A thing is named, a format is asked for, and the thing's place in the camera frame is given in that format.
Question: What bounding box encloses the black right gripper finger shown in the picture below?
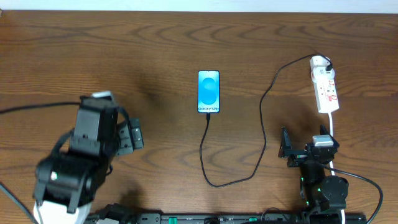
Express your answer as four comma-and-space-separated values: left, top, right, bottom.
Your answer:
278, 126, 292, 158
320, 124, 339, 146

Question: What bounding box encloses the black USB charging cable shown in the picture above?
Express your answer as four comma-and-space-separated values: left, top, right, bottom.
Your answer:
198, 54, 333, 189

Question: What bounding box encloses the blue Galaxy smartphone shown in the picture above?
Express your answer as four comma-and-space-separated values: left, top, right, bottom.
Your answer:
197, 70, 221, 113

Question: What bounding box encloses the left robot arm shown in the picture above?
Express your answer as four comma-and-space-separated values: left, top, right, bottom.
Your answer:
34, 91, 144, 223

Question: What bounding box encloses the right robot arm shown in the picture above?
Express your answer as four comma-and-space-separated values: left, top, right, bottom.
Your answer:
278, 125, 349, 223

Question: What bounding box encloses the white USB charger plug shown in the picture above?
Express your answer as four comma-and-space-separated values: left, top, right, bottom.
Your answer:
310, 55, 331, 70

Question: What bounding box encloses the white power strip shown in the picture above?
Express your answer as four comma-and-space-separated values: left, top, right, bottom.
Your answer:
311, 67, 340, 114

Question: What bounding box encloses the white power strip cord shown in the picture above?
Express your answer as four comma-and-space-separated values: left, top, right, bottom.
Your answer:
327, 112, 346, 224

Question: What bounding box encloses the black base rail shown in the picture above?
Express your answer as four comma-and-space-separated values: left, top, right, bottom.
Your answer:
83, 213, 367, 224

